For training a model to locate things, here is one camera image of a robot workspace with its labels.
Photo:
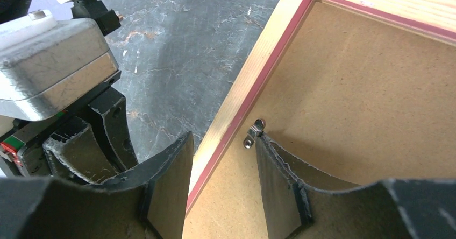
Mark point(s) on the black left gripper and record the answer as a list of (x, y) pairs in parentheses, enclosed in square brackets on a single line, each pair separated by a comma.
[(72, 140)]

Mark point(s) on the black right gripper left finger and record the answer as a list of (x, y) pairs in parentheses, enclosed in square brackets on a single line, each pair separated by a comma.
[(146, 201)]

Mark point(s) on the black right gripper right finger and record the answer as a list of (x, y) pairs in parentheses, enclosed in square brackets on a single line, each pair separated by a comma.
[(302, 201)]

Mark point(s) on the brown backing board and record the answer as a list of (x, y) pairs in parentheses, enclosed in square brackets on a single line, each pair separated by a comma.
[(354, 97)]

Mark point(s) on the pink wooden picture frame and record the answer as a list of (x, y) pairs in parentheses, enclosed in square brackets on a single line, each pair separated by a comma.
[(434, 18)]

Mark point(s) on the silver frame retaining clip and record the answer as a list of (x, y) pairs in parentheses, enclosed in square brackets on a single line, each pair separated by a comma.
[(255, 130)]

